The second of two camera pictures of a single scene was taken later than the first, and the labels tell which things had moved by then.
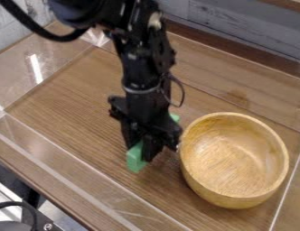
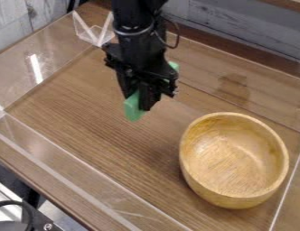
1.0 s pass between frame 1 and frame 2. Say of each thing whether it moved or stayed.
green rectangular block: moved
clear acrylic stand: stayed
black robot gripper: moved
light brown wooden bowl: stayed
